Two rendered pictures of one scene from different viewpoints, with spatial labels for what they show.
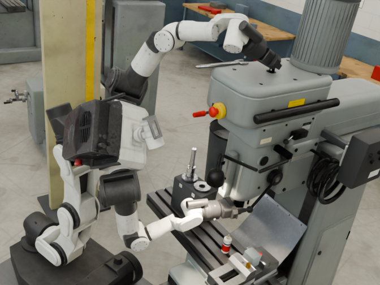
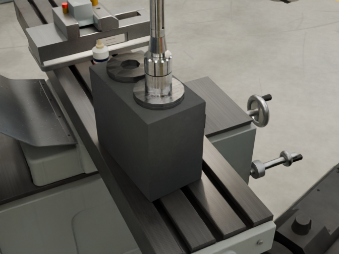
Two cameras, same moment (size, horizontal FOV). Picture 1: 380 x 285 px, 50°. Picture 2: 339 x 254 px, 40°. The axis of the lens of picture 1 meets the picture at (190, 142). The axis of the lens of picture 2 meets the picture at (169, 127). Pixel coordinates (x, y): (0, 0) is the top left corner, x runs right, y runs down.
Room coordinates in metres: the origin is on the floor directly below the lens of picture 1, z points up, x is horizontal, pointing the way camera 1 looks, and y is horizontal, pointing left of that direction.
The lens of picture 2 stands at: (2.48, 0.14, 1.58)
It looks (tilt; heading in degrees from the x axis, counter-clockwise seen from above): 38 degrees down; 193
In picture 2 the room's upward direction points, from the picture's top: straight up
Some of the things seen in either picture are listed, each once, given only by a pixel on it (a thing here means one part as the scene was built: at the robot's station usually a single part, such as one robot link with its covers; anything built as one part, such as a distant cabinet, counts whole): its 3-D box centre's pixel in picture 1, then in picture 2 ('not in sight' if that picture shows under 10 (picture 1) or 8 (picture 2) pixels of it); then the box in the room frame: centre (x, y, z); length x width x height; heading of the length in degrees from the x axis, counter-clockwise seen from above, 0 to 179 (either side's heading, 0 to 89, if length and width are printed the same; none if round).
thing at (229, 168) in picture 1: (228, 173); not in sight; (1.43, -0.18, 1.45); 0.04 x 0.04 x 0.21; 39
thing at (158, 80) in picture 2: (190, 172); (158, 74); (1.83, -0.03, 1.16); 0.05 x 0.05 x 0.06
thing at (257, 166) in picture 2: not in sight; (276, 162); (1.28, 0.23, 0.51); 0.22 x 0.06 x 0.06; 129
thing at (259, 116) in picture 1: (298, 109); not in sight; (1.41, -0.38, 1.79); 0.45 x 0.04 x 0.04; 129
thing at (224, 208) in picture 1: (220, 209); not in sight; (1.46, -0.18, 1.23); 0.13 x 0.12 x 0.10; 24
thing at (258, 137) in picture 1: (267, 118); not in sight; (1.53, -0.30, 1.68); 0.34 x 0.24 x 0.10; 129
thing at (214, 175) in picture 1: (216, 176); not in sight; (1.35, -0.12, 1.48); 0.07 x 0.07 x 0.06
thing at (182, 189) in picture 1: (193, 195); (146, 120); (1.80, -0.06, 1.03); 0.22 x 0.12 x 0.20; 46
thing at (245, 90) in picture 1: (269, 90); not in sight; (1.51, -0.28, 1.81); 0.47 x 0.26 x 0.16; 129
